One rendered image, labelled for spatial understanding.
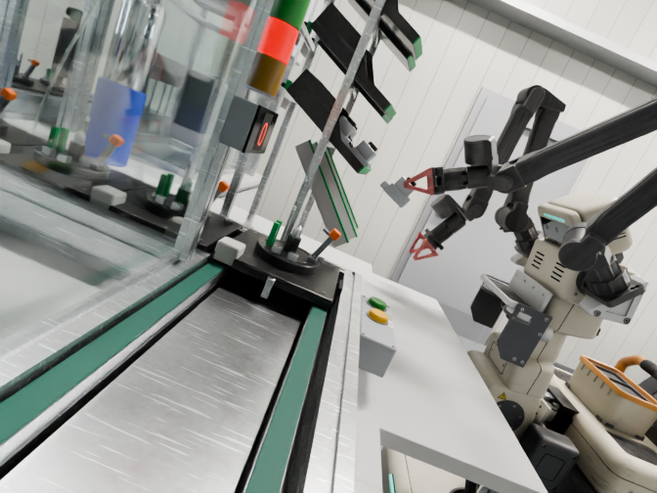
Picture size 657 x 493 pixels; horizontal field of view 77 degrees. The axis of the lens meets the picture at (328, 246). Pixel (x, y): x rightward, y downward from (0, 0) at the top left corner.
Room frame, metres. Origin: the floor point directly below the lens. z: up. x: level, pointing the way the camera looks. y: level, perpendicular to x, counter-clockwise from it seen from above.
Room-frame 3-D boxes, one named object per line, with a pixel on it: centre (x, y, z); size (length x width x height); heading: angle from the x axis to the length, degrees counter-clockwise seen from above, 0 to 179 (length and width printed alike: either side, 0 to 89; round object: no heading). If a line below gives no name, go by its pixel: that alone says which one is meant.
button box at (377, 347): (0.76, -0.14, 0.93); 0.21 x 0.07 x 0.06; 0
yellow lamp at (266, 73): (0.66, 0.19, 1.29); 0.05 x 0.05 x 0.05
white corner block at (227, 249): (0.75, 0.17, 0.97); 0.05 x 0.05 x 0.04; 0
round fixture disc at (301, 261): (0.85, 0.07, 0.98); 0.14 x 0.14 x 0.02
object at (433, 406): (1.03, -0.12, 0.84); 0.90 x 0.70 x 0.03; 3
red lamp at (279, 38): (0.66, 0.19, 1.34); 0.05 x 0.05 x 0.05
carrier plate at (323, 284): (0.85, 0.07, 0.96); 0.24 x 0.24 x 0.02; 0
